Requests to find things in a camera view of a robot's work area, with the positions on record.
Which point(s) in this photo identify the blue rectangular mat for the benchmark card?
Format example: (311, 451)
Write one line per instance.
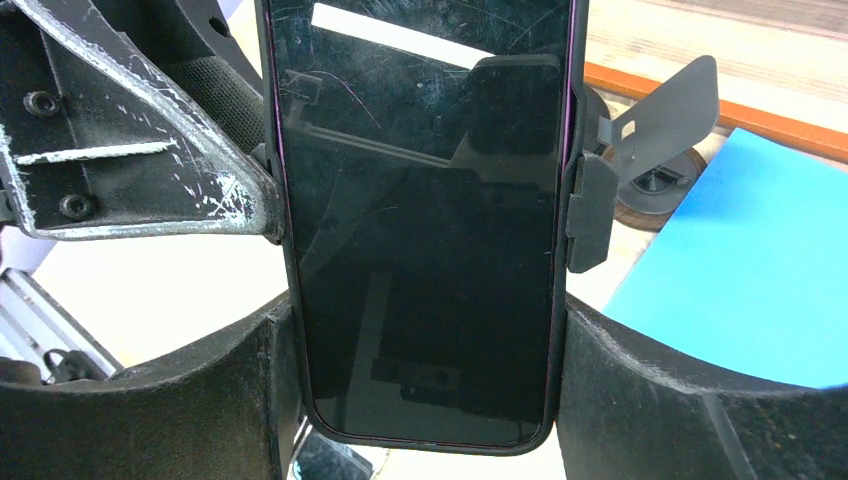
(750, 272)

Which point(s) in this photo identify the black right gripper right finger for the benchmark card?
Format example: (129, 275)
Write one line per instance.
(634, 408)

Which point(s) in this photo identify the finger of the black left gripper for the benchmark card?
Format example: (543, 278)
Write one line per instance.
(98, 143)
(191, 43)

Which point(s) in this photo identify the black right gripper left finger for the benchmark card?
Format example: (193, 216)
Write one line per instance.
(223, 407)

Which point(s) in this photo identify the black smartphone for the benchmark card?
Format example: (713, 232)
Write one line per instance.
(317, 457)

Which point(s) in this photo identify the orange wooden shelf rack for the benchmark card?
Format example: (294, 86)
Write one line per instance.
(782, 65)

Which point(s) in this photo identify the black phone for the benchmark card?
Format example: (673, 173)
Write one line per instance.
(426, 154)

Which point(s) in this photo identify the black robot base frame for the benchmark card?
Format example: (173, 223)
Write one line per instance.
(36, 329)

